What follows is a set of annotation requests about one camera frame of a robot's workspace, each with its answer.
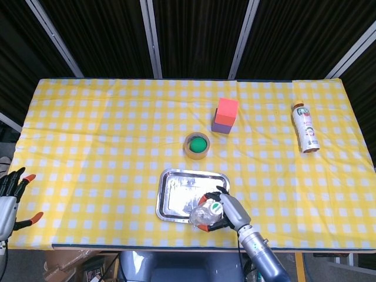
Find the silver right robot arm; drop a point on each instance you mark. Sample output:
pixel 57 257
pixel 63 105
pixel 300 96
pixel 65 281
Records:
pixel 261 252

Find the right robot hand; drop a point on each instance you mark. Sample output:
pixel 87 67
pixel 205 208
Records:
pixel 235 210

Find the green ball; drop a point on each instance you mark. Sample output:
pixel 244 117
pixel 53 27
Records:
pixel 197 145

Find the brown cardboard box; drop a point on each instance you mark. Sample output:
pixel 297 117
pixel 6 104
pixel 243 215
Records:
pixel 67 264

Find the rectangular metal tray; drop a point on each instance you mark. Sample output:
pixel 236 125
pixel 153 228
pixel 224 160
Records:
pixel 179 196

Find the yellow white checked tablecloth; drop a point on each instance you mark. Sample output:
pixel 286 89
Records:
pixel 102 161

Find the clear brown tape roll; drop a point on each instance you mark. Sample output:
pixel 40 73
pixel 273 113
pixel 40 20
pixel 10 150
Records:
pixel 196 155

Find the clear bottle green cap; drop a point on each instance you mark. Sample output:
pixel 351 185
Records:
pixel 205 216

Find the white labelled drink bottle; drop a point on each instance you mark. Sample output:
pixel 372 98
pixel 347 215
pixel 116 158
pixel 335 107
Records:
pixel 306 129

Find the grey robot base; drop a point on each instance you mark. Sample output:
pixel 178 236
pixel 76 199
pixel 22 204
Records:
pixel 182 267

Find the orange foam block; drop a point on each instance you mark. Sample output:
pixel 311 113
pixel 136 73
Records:
pixel 226 113

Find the yellow table leg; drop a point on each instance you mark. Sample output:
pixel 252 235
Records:
pixel 299 267

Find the purple foam block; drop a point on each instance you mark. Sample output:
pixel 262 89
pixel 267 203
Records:
pixel 220 128

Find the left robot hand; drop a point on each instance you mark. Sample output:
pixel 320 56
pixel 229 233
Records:
pixel 7 208

